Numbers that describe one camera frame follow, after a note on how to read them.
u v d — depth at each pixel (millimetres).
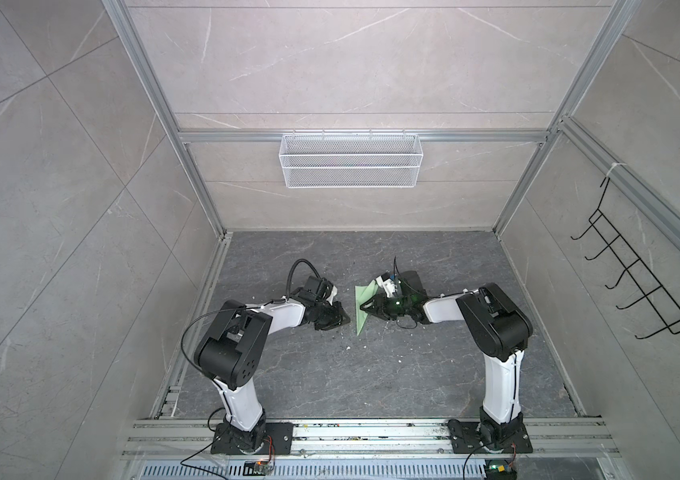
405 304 855
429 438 747
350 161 1005
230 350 478
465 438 730
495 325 546
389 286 929
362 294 1000
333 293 921
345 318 929
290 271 774
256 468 701
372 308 920
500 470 700
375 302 897
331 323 839
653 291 625
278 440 732
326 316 818
